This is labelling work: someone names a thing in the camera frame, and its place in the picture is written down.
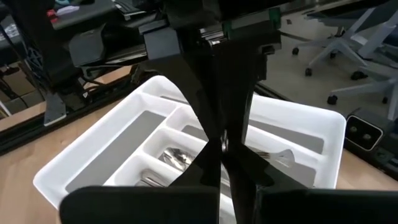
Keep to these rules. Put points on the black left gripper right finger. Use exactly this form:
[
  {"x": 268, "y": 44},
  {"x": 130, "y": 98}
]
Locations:
[{"x": 311, "y": 207}]

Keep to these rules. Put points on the white plastic cutlery tray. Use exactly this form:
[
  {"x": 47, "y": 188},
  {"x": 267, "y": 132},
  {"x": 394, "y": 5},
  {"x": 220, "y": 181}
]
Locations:
[{"x": 93, "y": 146}]

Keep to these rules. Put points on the black camera box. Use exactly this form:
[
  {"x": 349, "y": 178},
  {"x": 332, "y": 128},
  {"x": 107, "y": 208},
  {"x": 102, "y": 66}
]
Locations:
[{"x": 363, "y": 133}]

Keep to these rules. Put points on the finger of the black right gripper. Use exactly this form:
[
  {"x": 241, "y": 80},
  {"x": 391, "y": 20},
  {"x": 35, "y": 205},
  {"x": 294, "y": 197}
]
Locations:
[
  {"x": 189, "y": 90},
  {"x": 239, "y": 87}
]

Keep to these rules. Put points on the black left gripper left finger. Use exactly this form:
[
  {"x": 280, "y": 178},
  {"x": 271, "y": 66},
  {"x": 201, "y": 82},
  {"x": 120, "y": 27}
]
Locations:
[{"x": 140, "y": 205}]

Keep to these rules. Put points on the white office chair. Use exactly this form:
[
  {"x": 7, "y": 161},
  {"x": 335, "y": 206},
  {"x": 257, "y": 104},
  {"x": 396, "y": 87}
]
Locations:
[
  {"x": 339, "y": 43},
  {"x": 373, "y": 87}
]

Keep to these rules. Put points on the grey metal plate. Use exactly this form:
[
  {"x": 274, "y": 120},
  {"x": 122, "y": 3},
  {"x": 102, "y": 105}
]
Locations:
[{"x": 55, "y": 112}]

